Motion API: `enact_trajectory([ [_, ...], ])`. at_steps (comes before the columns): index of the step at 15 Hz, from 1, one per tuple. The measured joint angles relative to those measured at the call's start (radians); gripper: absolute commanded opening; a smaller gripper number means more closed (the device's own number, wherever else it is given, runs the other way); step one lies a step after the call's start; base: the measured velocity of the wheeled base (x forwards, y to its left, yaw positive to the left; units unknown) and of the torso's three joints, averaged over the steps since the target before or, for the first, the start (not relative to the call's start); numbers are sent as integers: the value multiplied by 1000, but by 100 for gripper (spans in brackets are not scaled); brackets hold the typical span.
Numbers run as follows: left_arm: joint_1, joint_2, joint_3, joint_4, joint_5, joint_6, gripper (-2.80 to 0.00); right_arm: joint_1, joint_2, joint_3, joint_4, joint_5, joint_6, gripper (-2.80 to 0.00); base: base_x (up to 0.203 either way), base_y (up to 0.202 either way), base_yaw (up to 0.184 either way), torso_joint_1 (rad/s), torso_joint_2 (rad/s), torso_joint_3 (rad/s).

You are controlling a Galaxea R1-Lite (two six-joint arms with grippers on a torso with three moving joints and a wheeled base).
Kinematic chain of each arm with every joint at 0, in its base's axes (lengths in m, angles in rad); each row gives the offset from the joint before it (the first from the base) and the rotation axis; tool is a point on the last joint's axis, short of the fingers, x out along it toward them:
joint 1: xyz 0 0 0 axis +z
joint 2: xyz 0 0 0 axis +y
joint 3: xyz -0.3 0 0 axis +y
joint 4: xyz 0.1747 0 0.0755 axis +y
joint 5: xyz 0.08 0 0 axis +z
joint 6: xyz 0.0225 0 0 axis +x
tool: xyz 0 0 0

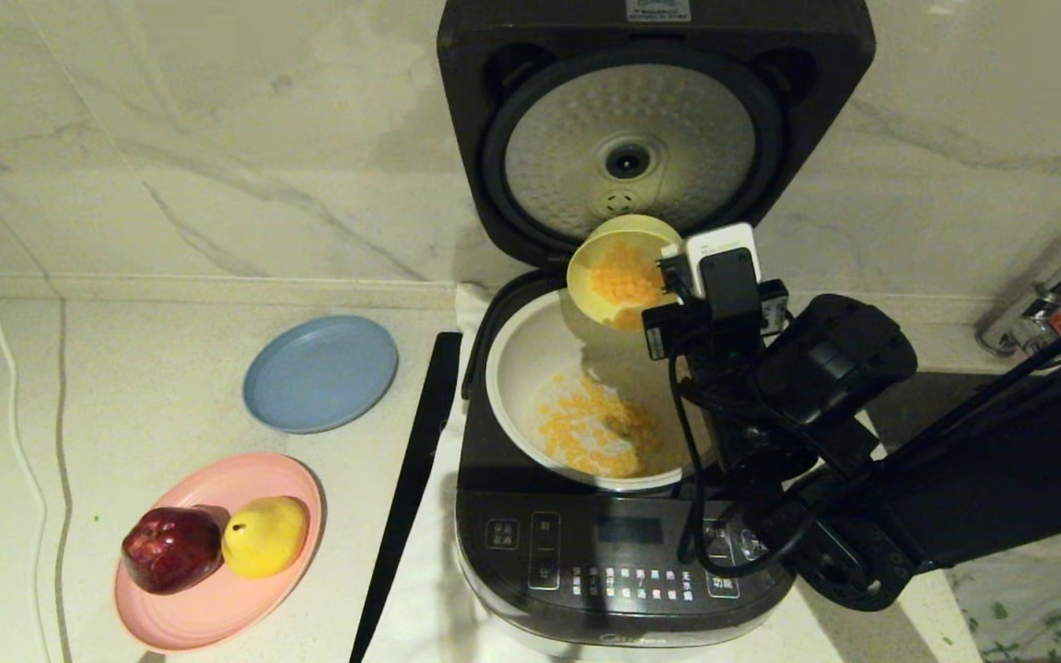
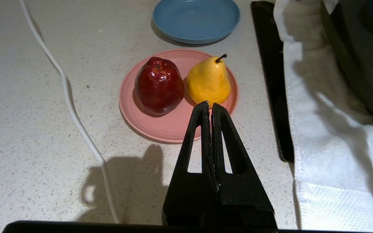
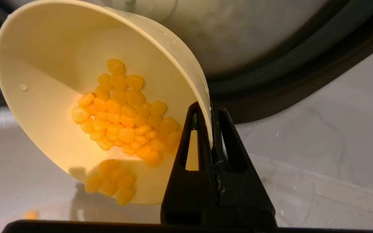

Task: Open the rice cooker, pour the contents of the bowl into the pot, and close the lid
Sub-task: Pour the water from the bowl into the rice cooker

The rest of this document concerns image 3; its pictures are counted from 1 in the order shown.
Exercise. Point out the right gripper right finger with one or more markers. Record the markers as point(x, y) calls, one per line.
point(244, 200)

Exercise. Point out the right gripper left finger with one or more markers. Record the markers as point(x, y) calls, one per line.
point(186, 200)

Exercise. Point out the yellow corn kernels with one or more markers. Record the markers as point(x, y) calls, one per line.
point(125, 119)

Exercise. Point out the black rice cooker lid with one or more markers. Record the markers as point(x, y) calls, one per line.
point(270, 74)

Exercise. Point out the yellow bowl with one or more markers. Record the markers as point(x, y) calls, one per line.
point(44, 48)

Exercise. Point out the white inner pot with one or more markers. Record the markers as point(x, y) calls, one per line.
point(11, 181)

